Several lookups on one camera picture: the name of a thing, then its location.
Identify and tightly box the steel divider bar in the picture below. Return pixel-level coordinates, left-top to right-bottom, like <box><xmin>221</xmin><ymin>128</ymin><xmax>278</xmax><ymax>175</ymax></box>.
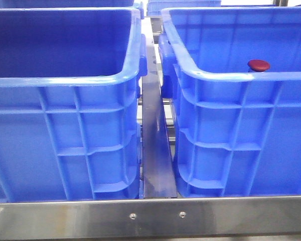
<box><xmin>141</xmin><ymin>75</ymin><xmax>178</xmax><ymax>199</ymax></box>

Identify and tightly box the right blue plastic bin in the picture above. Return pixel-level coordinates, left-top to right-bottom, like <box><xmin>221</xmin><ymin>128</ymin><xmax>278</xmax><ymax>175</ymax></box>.
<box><xmin>160</xmin><ymin>7</ymin><xmax>301</xmax><ymax>197</ymax></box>

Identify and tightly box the blue plastic bin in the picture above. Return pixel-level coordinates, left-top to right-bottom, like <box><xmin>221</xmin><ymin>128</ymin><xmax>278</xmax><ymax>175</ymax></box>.
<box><xmin>160</xmin><ymin>7</ymin><xmax>301</xmax><ymax>197</ymax></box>
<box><xmin>0</xmin><ymin>8</ymin><xmax>147</xmax><ymax>203</ymax></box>

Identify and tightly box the left blue plastic bin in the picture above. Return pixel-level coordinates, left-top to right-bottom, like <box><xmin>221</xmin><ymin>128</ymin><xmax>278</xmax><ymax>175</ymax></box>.
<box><xmin>0</xmin><ymin>8</ymin><xmax>147</xmax><ymax>203</ymax></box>

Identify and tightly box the far right blue bin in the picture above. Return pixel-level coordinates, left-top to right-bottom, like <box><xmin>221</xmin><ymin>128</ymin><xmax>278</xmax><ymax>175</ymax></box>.
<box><xmin>146</xmin><ymin>0</ymin><xmax>221</xmax><ymax>16</ymax></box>

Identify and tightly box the far left blue bin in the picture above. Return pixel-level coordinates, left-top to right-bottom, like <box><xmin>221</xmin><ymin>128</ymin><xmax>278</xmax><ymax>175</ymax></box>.
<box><xmin>0</xmin><ymin>0</ymin><xmax>143</xmax><ymax>10</ymax></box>

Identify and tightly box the steel front rail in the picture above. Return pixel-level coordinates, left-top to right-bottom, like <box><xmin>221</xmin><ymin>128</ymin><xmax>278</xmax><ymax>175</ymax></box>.
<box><xmin>0</xmin><ymin>196</ymin><xmax>301</xmax><ymax>240</ymax></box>

